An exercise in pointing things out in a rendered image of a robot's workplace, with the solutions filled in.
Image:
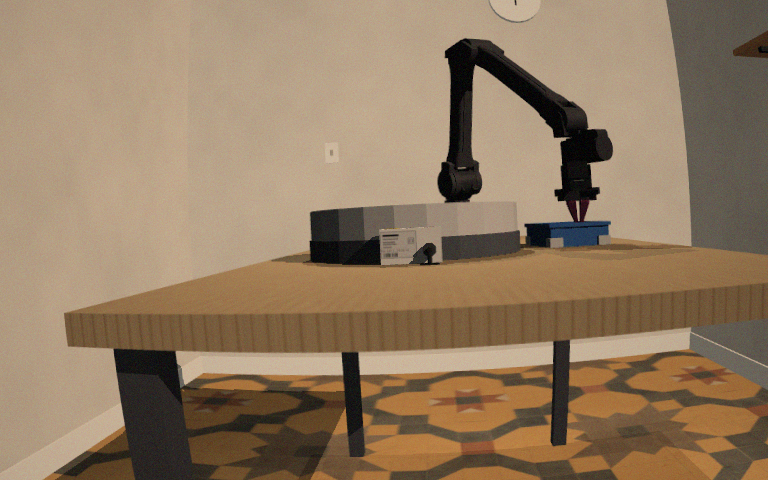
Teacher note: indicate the blue crate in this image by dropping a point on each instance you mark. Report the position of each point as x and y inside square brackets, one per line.
[568, 234]

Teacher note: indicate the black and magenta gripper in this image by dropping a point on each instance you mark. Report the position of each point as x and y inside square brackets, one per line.
[585, 196]

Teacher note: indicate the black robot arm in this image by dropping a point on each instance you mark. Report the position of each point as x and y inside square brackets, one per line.
[594, 145]

